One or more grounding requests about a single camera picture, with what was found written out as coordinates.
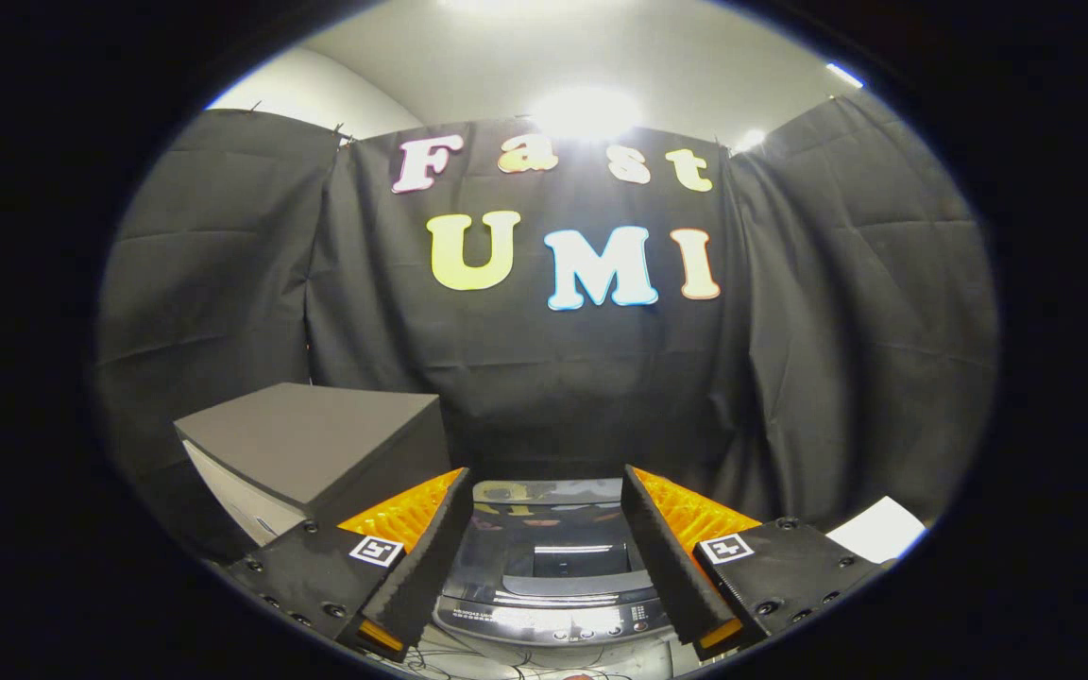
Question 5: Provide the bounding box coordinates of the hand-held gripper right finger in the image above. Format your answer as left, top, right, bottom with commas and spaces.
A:
620, 463, 890, 662

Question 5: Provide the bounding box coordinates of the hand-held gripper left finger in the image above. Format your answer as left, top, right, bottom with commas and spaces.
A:
223, 466, 474, 662

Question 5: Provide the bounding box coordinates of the dark glass washing machine lid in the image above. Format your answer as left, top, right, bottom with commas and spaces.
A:
454, 477, 654, 605

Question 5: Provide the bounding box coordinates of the dark grey washing machine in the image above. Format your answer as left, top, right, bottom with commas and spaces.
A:
431, 477, 677, 676

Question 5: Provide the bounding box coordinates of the grey cabinet with dark top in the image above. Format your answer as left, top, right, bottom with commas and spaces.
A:
174, 382, 452, 549

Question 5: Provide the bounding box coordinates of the white board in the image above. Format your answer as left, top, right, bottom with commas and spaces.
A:
827, 496, 928, 566

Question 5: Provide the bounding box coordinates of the round ceiling light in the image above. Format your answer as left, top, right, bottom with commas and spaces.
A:
530, 85, 645, 143

